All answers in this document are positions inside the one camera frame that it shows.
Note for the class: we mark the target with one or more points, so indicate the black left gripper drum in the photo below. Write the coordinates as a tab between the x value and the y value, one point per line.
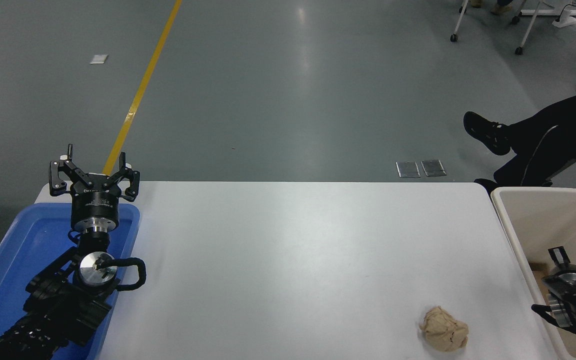
95	205

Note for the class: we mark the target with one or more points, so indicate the tan paper ball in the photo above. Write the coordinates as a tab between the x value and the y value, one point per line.
443	330

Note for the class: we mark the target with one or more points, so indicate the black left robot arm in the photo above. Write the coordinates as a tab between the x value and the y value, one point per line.
58	310

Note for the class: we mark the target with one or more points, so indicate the large pale plastic bin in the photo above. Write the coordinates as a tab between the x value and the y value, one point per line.
543	220

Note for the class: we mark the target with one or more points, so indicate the blue plastic tray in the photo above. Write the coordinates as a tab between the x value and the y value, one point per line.
28	240

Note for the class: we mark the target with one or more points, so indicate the yellow floor tape line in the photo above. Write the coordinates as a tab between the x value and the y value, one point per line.
141	90

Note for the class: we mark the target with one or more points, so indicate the person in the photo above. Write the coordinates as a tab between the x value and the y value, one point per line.
558	135
502	8

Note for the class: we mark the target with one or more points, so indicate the metal floor plate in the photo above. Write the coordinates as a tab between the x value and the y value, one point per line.
408	169
433	168

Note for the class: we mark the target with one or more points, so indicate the white power strip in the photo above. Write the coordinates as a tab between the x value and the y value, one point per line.
565	21

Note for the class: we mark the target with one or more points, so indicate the white frame leg with caster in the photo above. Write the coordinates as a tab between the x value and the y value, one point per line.
528	30
459	20

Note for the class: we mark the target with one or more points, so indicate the white frame base bar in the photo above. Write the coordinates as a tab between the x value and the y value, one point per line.
568	13

